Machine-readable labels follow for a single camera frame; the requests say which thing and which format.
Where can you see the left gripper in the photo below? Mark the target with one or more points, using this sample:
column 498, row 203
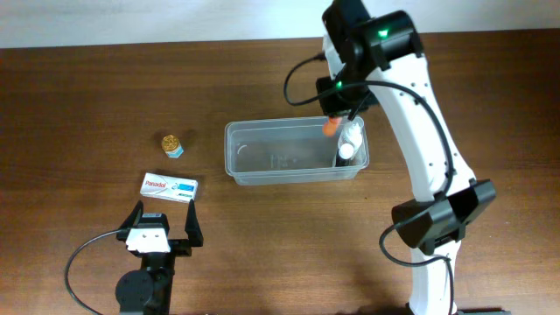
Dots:
column 183, row 247

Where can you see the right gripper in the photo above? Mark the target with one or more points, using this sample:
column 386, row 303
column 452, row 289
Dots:
column 336, row 107

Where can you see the orange tablet tube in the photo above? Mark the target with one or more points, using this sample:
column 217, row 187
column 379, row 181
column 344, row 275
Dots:
column 331, row 126

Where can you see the white spray bottle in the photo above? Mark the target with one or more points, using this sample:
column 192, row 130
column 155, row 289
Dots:
column 351, row 134

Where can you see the white Panadol box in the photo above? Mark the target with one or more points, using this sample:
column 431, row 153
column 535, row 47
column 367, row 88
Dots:
column 168, row 188

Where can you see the dark bottle white cap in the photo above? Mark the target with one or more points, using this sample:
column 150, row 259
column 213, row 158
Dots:
column 344, row 155

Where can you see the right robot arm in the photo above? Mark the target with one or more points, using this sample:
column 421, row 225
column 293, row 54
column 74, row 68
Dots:
column 381, row 60

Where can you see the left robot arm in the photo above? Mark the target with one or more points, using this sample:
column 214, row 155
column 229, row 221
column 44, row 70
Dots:
column 148, row 290

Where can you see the clear plastic container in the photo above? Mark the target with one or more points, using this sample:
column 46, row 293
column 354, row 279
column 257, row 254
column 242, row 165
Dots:
column 285, row 151

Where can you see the gold lid small jar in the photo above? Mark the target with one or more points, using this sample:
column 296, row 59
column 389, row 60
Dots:
column 171, row 146

